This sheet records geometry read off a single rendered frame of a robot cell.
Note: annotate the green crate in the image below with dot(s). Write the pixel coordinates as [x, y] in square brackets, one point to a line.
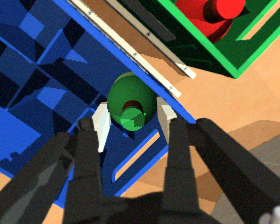
[174, 30]

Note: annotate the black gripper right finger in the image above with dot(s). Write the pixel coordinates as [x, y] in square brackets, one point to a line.
[251, 187]

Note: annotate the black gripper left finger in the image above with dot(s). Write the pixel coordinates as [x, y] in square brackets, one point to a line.
[29, 195]

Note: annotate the blue crate with dividers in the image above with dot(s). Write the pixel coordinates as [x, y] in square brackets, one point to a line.
[70, 59]

